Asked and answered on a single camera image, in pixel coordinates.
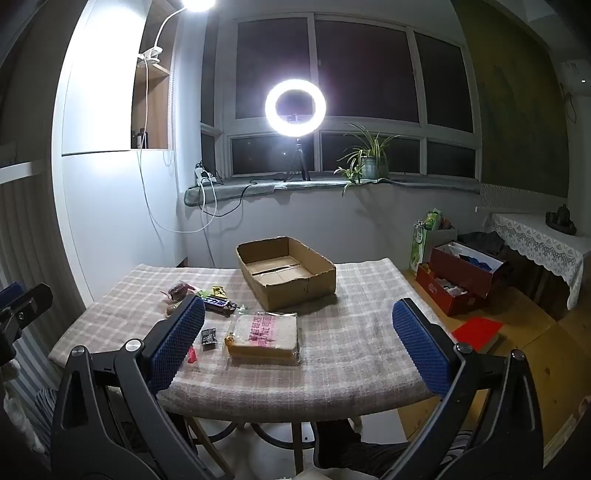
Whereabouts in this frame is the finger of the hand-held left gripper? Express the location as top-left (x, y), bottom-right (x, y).
top-left (8, 283), bottom-right (53, 328)
top-left (0, 281), bottom-right (25, 309)

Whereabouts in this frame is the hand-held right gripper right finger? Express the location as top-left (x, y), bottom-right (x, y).
top-left (379, 298), bottom-right (546, 480)

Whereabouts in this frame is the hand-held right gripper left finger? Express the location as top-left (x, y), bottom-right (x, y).
top-left (50, 295), bottom-right (236, 480)

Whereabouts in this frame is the brown chocolate bar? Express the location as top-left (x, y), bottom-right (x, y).
top-left (203, 295), bottom-right (238, 317)

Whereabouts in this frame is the clear bagged bread loaf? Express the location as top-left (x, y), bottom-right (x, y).
top-left (225, 311), bottom-right (303, 366)

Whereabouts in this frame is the person's left forearm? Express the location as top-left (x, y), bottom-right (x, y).
top-left (0, 360), bottom-right (28, 455)

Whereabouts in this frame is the red paper sheet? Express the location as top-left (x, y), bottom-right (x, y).
top-left (451, 317), bottom-right (505, 347)

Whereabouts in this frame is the bright red shallow box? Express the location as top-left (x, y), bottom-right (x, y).
top-left (416, 263), bottom-right (488, 317)

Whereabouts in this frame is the checked tablecloth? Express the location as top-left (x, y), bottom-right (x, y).
top-left (48, 258), bottom-right (458, 423)

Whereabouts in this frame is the person's left leg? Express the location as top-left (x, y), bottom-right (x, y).
top-left (25, 385), bottom-right (63, 455)

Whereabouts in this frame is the person's leg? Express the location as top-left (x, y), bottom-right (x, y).
top-left (25, 385), bottom-right (63, 455)
top-left (438, 429), bottom-right (476, 464)

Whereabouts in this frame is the dark red cardboard box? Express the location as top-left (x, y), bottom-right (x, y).
top-left (429, 241), bottom-right (506, 300)

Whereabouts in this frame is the green gift bag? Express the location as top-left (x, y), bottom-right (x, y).
top-left (409, 209), bottom-right (444, 273)

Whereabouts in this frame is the person's right leg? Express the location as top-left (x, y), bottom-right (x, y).
top-left (438, 429), bottom-right (476, 464)

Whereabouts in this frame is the grey paper bag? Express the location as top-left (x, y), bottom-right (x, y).
top-left (429, 227), bottom-right (459, 250)

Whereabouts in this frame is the dark cloth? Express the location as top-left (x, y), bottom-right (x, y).
top-left (316, 418), bottom-right (444, 474)

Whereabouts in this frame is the black cloth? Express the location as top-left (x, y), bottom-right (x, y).
top-left (457, 231), bottom-right (506, 259)

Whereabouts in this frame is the side table with lace cloth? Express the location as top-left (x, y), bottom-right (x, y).
top-left (482, 212), bottom-right (591, 310)

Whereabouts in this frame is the grey sill cloth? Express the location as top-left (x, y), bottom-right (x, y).
top-left (184, 178), bottom-right (481, 208)

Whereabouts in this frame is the dark ornament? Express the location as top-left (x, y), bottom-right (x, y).
top-left (546, 204), bottom-right (578, 236)

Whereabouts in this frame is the potted spider plant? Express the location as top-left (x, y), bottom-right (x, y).
top-left (333, 122), bottom-right (402, 197)

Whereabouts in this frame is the wooden shelf niche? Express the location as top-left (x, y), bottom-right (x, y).
top-left (130, 0), bottom-right (178, 149)

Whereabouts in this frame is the white clip lamp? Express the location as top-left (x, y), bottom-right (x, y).
top-left (137, 0), bottom-right (218, 65)

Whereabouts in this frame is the wooden table frame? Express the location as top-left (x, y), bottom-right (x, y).
top-left (185, 415), bottom-right (365, 474)

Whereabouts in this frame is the black cable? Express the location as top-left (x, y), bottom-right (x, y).
top-left (198, 173), bottom-right (289, 217)

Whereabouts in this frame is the white cable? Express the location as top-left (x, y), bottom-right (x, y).
top-left (136, 58), bottom-right (218, 234)

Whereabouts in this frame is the olive wall hanging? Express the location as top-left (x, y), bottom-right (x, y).
top-left (455, 0), bottom-right (571, 199)

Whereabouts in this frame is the ring light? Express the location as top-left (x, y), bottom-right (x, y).
top-left (264, 78), bottom-right (327, 138)

